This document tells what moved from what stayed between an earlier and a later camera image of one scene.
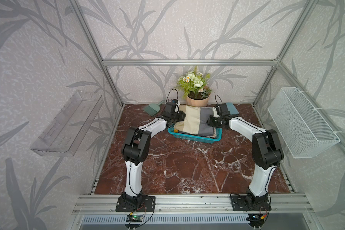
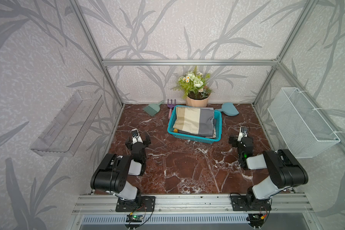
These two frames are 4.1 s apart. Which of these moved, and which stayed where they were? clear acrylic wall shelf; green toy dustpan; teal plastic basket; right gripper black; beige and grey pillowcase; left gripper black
Moved: left gripper black; right gripper black
Stayed: clear acrylic wall shelf; green toy dustpan; teal plastic basket; beige and grey pillowcase
